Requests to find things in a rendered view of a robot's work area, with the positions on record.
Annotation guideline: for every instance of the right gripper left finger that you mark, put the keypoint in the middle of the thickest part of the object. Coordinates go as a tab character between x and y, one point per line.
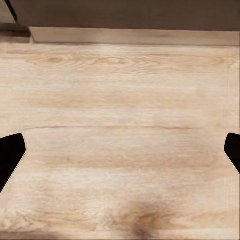
12	149

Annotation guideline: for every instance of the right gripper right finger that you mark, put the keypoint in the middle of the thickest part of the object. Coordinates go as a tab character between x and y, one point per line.
232	149

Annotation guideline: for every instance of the dishwasher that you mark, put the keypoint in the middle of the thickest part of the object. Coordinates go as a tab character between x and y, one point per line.
8	18

